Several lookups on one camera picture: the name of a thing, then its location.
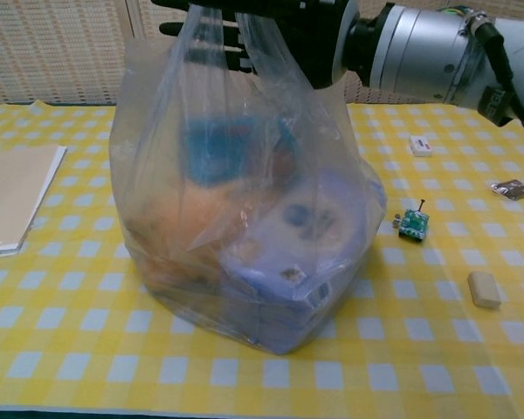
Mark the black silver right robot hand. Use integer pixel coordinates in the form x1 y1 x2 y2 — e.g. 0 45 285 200
150 0 362 91

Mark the blue cookie box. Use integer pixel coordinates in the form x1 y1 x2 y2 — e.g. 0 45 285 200
183 115 298 189

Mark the white blue round snack pack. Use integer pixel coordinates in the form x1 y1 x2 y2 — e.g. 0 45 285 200
226 168 385 280

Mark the transparent plastic bag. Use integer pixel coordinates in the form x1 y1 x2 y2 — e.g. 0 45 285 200
108 0 390 357

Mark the tan orange plush toy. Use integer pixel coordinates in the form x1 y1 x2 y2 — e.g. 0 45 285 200
126 182 272 294

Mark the pale blue package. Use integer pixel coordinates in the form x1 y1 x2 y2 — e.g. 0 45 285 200
220 248 347 354

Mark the woven folding screen panel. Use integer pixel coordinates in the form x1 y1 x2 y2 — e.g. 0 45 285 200
343 71 458 106
0 0 134 108
128 0 189 108

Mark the white eraser box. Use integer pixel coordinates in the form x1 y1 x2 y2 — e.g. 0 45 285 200
408 134 434 158

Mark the green circuit board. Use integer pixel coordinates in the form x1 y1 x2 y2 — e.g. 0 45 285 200
392 199 430 242

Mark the brown wrapped candy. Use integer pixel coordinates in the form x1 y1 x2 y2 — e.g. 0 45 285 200
491 177 524 201

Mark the beige eraser block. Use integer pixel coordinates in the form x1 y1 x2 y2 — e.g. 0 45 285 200
466 271 502 310

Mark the beige spiral notebook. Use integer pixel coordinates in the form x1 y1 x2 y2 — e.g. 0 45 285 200
0 144 68 261

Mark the yellow white checkered tablecloth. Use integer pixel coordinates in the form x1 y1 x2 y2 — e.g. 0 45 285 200
0 102 524 416

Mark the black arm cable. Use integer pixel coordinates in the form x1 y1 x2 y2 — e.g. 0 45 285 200
436 3 524 148

